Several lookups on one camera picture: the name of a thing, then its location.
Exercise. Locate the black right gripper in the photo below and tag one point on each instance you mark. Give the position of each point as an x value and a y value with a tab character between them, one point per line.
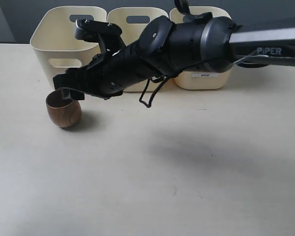
103	77

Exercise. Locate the brown wooden cup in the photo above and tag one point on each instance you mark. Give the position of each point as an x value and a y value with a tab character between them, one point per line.
64	113

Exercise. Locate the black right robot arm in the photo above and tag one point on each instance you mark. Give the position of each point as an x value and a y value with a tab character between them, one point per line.
165	49

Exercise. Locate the cream plastic bin left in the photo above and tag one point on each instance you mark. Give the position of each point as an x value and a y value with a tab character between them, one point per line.
54	43

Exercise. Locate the cream plastic bin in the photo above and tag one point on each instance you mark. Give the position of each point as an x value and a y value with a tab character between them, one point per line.
206	76
54	43
133	20

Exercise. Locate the cream plastic bin middle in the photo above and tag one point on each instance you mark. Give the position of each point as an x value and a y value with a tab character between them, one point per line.
133	20

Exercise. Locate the cream plastic bin right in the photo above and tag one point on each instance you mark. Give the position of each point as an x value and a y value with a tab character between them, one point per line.
206	76

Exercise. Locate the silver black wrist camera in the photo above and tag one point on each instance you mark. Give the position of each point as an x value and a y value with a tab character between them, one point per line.
107	35

